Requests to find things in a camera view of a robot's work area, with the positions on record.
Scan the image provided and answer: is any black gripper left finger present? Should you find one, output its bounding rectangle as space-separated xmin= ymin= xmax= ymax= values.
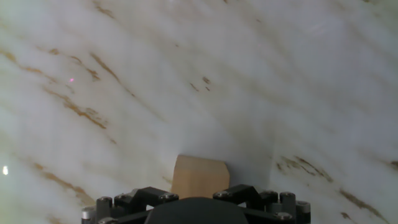
xmin=81 ymin=186 xmax=180 ymax=224

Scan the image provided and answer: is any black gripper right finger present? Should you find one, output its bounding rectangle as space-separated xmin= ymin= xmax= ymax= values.
xmin=213 ymin=184 xmax=312 ymax=224

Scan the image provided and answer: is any small wooden block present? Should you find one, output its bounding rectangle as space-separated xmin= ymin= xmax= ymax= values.
xmin=170 ymin=154 xmax=231 ymax=200

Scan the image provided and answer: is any marble pattern table mat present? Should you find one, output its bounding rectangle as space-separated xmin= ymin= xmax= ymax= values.
xmin=0 ymin=0 xmax=398 ymax=224

